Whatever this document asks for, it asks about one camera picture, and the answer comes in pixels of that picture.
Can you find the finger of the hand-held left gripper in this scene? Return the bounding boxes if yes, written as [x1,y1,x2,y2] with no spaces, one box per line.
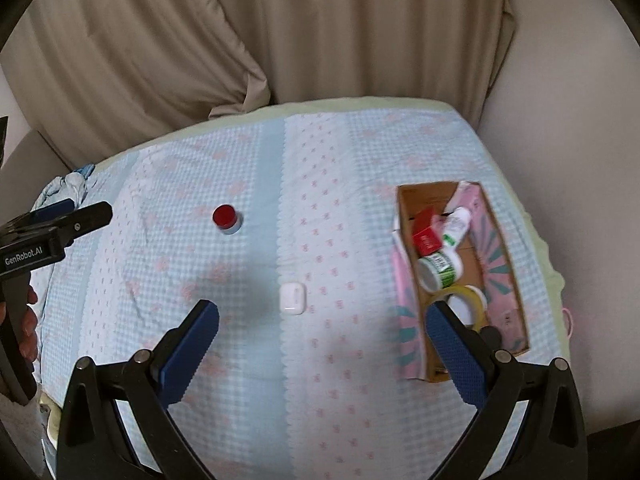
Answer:
[50,201,113,248]
[10,198,76,228]

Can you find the person's left hand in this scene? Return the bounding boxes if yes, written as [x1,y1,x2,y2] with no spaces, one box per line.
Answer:
[0,284,40,376]

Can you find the small white bottle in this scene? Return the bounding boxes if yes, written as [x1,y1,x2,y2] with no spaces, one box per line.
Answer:
[440,206,472,251]

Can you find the white earbuds case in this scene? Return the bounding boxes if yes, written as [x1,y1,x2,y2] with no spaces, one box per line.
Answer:
[278,282,304,315]

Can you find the crumpled light blue cloth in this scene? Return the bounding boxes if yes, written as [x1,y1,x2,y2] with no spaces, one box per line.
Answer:
[32,164,96,211]

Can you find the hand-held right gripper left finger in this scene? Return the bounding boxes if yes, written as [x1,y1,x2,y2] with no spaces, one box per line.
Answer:
[57,299,221,480]

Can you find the small red box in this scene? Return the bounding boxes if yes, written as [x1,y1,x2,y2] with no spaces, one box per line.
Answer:
[412,208,442,257]

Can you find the grey padded headboard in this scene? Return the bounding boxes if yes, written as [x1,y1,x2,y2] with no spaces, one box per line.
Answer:
[0,130,73,201]

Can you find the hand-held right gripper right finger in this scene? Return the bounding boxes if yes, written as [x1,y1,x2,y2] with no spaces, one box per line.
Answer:
[426,301,588,480]

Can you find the cardboard box with pink print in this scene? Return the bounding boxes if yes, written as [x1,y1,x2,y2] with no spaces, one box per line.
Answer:
[391,180,531,383]

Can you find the red-lid jar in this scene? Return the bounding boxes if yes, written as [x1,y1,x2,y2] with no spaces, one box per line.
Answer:
[212,204,243,236]

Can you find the blue checked blanket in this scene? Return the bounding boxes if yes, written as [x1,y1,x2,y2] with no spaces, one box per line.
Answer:
[37,102,566,480]

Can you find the white jar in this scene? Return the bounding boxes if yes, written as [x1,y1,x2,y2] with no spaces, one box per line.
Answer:
[417,251,463,292]

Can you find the yellow tape roll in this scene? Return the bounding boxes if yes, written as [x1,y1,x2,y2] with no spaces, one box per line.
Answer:
[427,285,488,333]

